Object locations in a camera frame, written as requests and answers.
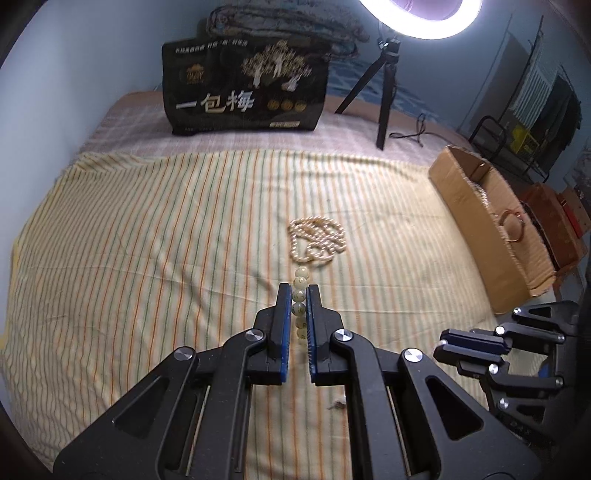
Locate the white leaning panel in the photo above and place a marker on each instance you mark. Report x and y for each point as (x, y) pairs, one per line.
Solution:
(498, 78)

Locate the small white earring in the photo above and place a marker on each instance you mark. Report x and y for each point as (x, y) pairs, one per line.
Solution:
(339, 404)

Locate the yellow striped sheet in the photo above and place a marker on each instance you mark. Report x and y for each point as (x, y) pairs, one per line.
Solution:
(138, 254)

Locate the dark grey garment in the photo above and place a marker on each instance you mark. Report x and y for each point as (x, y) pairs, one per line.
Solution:
(556, 110)

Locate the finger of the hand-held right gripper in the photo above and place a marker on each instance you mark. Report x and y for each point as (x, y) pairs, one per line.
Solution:
(461, 357)
(471, 339)

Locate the black tripod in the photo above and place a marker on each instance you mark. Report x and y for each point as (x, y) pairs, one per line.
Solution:
(385, 92)

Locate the white knitted garment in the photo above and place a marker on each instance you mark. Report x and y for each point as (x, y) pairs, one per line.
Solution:
(531, 92)

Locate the yellow box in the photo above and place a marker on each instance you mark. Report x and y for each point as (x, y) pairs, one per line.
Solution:
(525, 141)

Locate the dark thin bangle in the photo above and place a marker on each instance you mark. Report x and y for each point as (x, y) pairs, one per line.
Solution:
(503, 225)

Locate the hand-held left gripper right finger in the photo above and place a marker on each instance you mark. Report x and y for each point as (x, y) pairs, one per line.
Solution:
(313, 332)

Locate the folded floral quilt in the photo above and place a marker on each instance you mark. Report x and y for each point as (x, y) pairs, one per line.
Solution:
(277, 23)

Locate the black snack bag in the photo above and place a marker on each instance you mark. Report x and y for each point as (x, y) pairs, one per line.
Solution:
(221, 83)

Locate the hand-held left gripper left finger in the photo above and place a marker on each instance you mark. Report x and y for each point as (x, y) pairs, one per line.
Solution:
(285, 341)

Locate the black garment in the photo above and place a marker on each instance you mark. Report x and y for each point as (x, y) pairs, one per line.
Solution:
(570, 129)

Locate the orange cardboard box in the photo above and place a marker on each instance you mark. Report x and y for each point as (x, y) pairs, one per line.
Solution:
(554, 221)

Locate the black clothes rack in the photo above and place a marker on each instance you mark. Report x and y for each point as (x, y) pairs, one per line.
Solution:
(538, 46)

